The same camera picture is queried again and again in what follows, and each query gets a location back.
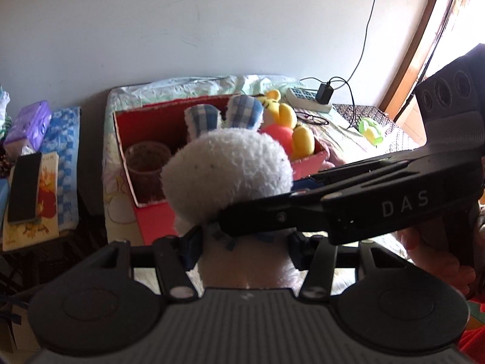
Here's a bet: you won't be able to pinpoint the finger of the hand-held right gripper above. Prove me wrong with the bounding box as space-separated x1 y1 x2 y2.
218 193 330 238
293 148 430 192

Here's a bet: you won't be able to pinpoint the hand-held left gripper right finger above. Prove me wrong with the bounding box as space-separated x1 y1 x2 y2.
290 232 412 300

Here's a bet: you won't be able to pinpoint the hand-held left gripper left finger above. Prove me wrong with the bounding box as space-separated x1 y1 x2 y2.
81 227 204 301

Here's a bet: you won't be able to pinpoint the white rabbit plush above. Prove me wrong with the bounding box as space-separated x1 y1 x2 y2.
161 95 359 292

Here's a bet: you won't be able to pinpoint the yellow bear plush toy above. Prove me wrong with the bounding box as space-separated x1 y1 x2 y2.
255 90 316 160

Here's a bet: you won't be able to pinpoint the red cardboard box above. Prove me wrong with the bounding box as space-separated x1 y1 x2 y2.
113 94 331 246

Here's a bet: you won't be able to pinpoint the person's right hand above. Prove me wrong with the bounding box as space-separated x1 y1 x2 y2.
398 224 477 299

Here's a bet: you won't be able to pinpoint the pink plush toy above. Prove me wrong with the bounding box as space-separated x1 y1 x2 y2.
320 142 366 171

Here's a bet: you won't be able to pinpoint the green frog plush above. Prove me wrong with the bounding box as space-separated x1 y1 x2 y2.
357 117 384 147

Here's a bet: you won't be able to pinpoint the patterned brown tablecloth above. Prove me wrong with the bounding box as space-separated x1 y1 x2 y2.
333 103 421 156

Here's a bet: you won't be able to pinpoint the black eyeglasses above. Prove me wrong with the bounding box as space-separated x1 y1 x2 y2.
295 111 329 126

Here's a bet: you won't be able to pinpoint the brown plastic cup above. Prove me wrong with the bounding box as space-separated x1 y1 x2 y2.
124 141 172 202

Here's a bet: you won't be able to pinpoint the black charger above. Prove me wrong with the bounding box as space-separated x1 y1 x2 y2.
316 82 335 105

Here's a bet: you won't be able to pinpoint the white power strip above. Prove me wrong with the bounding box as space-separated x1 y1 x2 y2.
285 87 333 113

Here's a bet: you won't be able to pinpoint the illustrated book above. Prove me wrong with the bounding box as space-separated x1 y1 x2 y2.
2 152 60 251

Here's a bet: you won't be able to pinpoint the blue checked towel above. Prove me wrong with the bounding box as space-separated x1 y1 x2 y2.
40 106 82 232

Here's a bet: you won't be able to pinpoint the colourful floor mat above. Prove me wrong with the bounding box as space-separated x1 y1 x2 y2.
457 299 485 364

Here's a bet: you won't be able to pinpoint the black smartphone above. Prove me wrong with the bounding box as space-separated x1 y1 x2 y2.
8 152 43 224

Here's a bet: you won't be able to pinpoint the purple tissue pack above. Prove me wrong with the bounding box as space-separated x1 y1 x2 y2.
4 100 52 158

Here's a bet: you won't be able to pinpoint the black charger cable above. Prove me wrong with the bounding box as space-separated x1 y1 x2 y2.
299 77 359 130

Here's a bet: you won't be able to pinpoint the wooden door frame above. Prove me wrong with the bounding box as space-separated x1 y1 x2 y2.
379 0 461 122

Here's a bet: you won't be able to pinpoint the power strip cable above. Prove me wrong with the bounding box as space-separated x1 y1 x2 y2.
339 0 380 84

